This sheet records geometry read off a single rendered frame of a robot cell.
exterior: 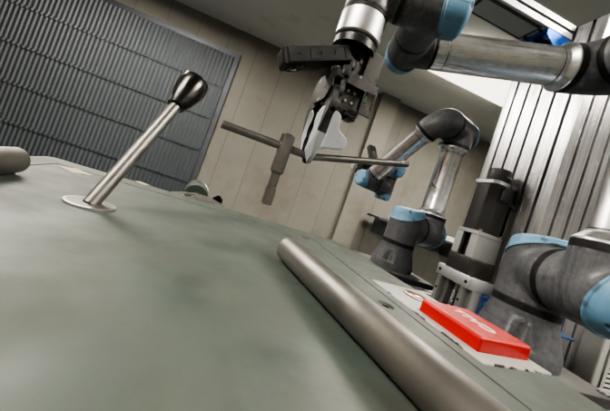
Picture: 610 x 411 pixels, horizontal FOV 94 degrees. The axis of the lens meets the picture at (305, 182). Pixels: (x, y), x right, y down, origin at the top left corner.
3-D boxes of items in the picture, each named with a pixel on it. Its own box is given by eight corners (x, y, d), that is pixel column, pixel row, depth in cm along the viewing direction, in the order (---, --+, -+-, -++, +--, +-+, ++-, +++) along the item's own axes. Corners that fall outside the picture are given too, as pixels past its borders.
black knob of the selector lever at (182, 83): (196, 118, 30) (211, 75, 30) (162, 105, 28) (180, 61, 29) (197, 122, 33) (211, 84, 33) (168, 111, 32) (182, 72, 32)
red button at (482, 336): (526, 371, 22) (534, 347, 22) (473, 363, 20) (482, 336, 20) (460, 327, 28) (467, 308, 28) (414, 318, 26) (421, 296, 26)
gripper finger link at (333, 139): (340, 173, 44) (358, 118, 45) (307, 160, 42) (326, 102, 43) (331, 172, 47) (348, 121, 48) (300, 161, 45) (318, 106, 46)
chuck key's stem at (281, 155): (260, 203, 43) (284, 132, 43) (258, 200, 45) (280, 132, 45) (274, 207, 44) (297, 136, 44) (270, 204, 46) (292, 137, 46)
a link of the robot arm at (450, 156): (396, 238, 114) (439, 111, 115) (418, 244, 122) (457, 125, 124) (422, 249, 104) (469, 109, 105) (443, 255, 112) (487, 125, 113)
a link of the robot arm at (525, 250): (533, 300, 63) (552, 242, 63) (592, 329, 49) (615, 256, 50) (480, 281, 63) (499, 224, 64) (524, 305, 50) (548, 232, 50)
